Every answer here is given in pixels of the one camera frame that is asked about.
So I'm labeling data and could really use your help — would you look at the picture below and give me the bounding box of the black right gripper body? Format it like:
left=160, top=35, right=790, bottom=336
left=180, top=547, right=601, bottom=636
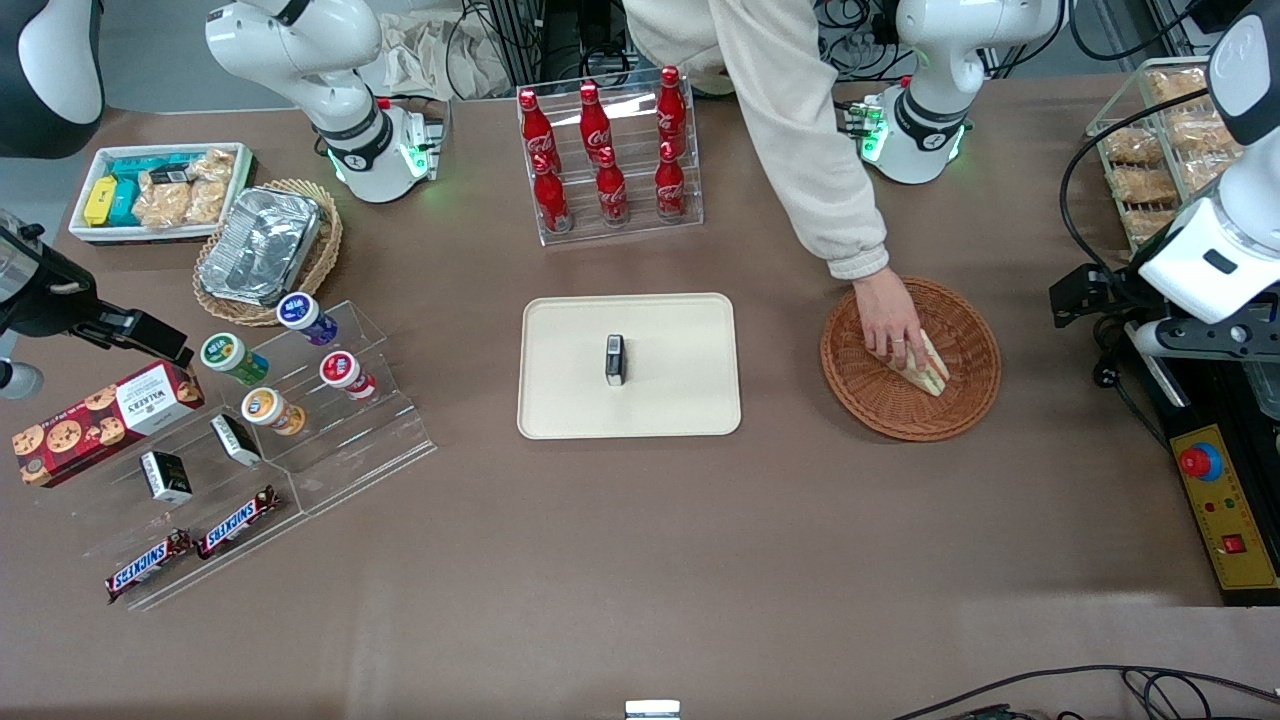
left=0, top=228, right=101, bottom=341

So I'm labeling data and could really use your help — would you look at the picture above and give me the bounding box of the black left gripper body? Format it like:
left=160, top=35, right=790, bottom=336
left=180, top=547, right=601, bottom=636
left=1100, top=266, right=1153, bottom=325

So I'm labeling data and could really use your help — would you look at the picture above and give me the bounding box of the triangle sandwich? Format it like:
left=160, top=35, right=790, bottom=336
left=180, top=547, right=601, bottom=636
left=885, top=330, right=950, bottom=398

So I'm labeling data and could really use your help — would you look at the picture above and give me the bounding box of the aluminium foil tray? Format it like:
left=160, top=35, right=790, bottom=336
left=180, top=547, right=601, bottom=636
left=198, top=187, right=323, bottom=307

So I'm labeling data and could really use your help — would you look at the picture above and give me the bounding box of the light oval wicker basket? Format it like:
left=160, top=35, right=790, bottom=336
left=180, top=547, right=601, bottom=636
left=193, top=179, right=344, bottom=328

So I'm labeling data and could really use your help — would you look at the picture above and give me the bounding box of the brown round wicker basket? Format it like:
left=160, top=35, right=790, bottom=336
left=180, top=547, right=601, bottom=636
left=820, top=277, right=1002, bottom=442

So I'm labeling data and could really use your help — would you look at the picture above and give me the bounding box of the cream plastic tray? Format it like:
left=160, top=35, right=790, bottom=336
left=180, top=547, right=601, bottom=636
left=517, top=293, right=742, bottom=440

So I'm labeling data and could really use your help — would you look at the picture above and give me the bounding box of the person's bare hand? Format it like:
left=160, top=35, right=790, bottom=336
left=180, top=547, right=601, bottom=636
left=852, top=266, right=927, bottom=374

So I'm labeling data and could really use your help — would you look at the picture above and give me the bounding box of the green lidded gum jar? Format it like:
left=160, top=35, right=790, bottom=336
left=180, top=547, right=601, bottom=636
left=200, top=332, right=271, bottom=388

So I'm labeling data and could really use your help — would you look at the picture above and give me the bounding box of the wrapped bread bun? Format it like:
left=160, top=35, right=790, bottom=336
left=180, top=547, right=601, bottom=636
left=1124, top=208, right=1183, bottom=247
left=1165, top=110, right=1243, bottom=157
left=1104, top=126, right=1163, bottom=167
left=1110, top=165, right=1178, bottom=207
left=1145, top=65, right=1213, bottom=107

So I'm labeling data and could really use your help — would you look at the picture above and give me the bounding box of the white plastic bin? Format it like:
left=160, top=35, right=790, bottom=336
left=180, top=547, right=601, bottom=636
left=68, top=142, right=257, bottom=246

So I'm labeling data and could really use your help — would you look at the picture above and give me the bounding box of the red Walkers shortbread box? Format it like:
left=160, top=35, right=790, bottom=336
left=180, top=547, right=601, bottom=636
left=12, top=359, right=206, bottom=489

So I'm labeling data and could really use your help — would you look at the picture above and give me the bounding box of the yellow snack pack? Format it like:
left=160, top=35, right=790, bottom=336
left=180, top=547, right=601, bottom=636
left=83, top=176, right=119, bottom=228

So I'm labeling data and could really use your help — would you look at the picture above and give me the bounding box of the black equipment stand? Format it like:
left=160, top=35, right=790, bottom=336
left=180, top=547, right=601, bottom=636
left=1140, top=290, right=1280, bottom=608

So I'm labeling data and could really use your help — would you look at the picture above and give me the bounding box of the orange lidded gum jar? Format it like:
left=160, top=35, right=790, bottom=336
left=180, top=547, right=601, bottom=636
left=241, top=387, right=308, bottom=437

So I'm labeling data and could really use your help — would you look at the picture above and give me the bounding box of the purple lidded gum jar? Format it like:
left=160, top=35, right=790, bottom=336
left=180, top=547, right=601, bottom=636
left=277, top=292, right=340, bottom=347

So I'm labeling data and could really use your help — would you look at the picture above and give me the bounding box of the clear plastic tub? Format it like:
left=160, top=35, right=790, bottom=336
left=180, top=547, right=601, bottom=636
left=1245, top=355, right=1280, bottom=422

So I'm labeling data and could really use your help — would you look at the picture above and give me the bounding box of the red emergency stop button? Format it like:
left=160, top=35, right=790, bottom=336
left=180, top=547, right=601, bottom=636
left=1178, top=442, right=1223, bottom=483

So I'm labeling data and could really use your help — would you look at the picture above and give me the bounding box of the clear acrylic bread case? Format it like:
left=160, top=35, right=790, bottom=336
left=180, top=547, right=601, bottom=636
left=1087, top=57, right=1253, bottom=263

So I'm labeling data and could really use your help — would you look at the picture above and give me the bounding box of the red lidded gum jar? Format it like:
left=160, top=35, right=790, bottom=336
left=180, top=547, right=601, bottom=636
left=319, top=351, right=379, bottom=402

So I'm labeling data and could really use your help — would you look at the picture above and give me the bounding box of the Snickers chocolate bar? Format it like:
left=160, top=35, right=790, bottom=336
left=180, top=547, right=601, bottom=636
left=105, top=529, right=193, bottom=605
left=196, top=485, right=282, bottom=561

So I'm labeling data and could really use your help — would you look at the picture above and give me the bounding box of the clear acrylic stepped shelf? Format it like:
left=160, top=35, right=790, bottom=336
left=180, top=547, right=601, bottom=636
left=75, top=300, right=438, bottom=613

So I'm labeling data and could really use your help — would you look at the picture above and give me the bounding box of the yellow control box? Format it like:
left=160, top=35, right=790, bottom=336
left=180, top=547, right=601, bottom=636
left=1170, top=424, right=1280, bottom=593

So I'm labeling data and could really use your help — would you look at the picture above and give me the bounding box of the cream sweater sleeved arm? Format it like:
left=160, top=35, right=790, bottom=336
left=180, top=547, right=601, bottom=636
left=620, top=0, right=891, bottom=282

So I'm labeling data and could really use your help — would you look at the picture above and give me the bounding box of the red cola bottle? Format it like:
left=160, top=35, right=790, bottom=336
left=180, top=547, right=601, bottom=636
left=595, top=146, right=629, bottom=226
left=533, top=153, right=572, bottom=234
left=656, top=66, right=688, bottom=151
left=654, top=142, right=687, bottom=222
left=519, top=88, right=558, bottom=169
left=579, top=82, right=613, bottom=161

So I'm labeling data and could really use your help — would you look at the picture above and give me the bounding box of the clear acrylic bottle rack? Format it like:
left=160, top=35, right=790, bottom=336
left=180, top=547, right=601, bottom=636
left=516, top=68, right=704, bottom=247

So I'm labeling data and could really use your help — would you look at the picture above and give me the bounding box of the black metal equipment rack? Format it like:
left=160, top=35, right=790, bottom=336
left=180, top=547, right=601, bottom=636
left=488, top=0, right=627, bottom=87

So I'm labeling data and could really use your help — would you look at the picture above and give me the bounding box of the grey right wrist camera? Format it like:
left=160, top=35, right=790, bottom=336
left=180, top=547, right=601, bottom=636
left=0, top=358, right=46, bottom=402

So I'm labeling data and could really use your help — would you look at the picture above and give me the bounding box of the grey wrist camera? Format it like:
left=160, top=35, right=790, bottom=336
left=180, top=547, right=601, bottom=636
left=0, top=358, right=46, bottom=402
left=1128, top=314, right=1280, bottom=363

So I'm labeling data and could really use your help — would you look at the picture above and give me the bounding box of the black cable with plug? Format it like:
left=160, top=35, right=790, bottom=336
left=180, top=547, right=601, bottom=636
left=1090, top=318, right=1161, bottom=421

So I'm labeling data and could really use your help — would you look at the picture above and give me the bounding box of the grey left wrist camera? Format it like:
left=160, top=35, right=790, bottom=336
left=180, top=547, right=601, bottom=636
left=1128, top=314, right=1280, bottom=363

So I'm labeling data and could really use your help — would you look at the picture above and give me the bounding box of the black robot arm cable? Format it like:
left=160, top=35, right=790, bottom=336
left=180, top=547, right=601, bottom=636
left=1059, top=88, right=1216, bottom=277

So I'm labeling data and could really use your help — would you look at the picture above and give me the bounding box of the thin black cable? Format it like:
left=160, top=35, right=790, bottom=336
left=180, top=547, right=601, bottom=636
left=890, top=664, right=1280, bottom=720

